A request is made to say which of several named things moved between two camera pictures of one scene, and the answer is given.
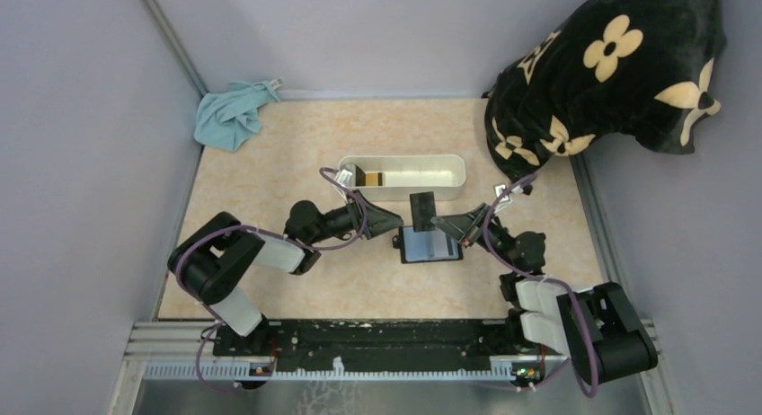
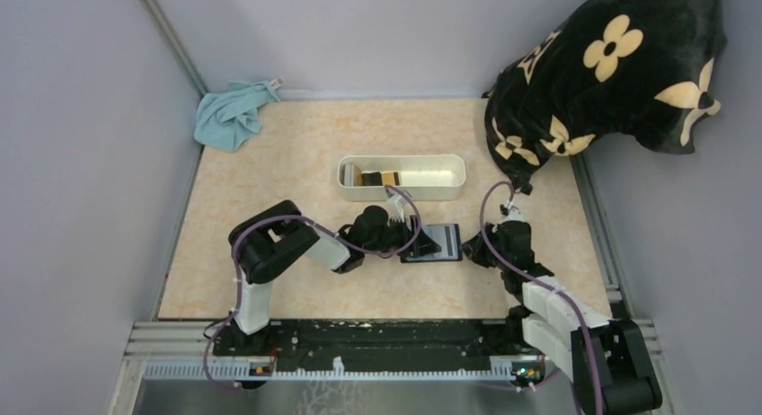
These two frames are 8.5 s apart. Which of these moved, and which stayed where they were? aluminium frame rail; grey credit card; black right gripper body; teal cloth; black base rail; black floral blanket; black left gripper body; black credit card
Moved: black left gripper body; black credit card; black right gripper body
Stayed: black base rail; aluminium frame rail; grey credit card; teal cloth; black floral blanket
